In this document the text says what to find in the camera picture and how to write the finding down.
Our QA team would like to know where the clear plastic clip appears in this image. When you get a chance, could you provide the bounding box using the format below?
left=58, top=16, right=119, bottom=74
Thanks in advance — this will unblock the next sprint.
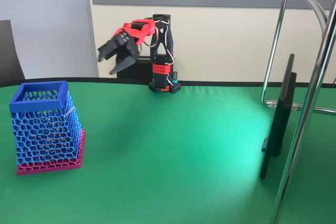
left=265, top=99, right=302, bottom=111

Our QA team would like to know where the blue mesh basket magenta base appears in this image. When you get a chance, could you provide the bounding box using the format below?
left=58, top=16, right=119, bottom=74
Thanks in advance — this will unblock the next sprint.
left=8, top=80, right=87, bottom=176

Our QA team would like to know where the green table cloth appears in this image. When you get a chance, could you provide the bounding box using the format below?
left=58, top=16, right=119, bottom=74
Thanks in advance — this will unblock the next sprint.
left=0, top=77, right=336, bottom=224

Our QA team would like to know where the chrome tube stand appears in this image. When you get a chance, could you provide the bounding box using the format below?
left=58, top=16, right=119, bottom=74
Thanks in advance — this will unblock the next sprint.
left=260, top=0, right=336, bottom=224

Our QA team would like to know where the black plastic case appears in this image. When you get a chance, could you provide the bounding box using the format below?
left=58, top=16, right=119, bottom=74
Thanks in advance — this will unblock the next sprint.
left=117, top=56, right=154, bottom=79

